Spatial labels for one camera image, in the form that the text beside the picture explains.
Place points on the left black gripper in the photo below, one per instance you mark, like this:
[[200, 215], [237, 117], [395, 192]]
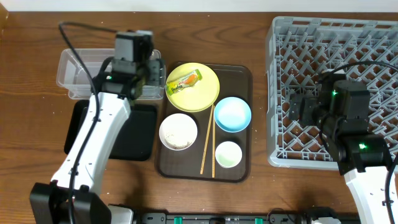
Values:
[[156, 73]]

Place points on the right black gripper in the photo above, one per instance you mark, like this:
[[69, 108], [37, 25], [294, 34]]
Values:
[[310, 102]]

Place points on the green snack wrapper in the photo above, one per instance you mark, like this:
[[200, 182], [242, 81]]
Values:
[[183, 82]]

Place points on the white bowl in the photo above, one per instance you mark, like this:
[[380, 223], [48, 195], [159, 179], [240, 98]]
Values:
[[178, 131]]

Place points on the yellow plate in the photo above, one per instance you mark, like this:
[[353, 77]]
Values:
[[199, 96]]

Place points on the light blue bowl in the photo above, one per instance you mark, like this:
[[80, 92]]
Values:
[[232, 114]]

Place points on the white cup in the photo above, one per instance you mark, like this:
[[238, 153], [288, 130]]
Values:
[[228, 154]]

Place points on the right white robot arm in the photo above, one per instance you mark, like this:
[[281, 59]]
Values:
[[366, 164]]

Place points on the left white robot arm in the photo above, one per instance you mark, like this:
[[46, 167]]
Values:
[[72, 196]]

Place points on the black waste tray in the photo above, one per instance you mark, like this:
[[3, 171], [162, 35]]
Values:
[[135, 139]]

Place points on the grey dishwasher rack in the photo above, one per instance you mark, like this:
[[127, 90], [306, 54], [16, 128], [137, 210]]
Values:
[[298, 49]]

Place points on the clear plastic bin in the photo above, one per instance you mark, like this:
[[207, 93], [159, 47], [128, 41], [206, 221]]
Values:
[[71, 75]]

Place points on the left wooden chopstick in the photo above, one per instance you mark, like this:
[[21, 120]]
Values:
[[206, 140]]

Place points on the dark brown serving tray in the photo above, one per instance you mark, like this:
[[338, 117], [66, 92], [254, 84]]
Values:
[[235, 80]]

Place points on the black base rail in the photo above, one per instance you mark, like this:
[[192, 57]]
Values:
[[217, 218]]

